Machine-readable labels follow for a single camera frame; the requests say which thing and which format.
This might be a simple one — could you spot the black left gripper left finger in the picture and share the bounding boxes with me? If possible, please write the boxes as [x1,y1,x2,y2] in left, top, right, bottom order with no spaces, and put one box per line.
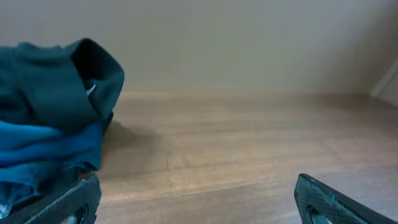
[1,174,101,224]

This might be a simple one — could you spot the blue clothes pile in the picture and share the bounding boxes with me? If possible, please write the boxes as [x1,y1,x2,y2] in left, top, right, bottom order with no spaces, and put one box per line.
[1,116,112,218]

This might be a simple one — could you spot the black t-shirt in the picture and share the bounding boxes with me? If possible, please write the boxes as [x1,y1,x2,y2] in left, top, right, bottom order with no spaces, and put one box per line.
[1,39,124,133]

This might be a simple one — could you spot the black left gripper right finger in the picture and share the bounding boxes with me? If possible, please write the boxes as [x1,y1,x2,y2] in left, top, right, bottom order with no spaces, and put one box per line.
[294,174,397,224]

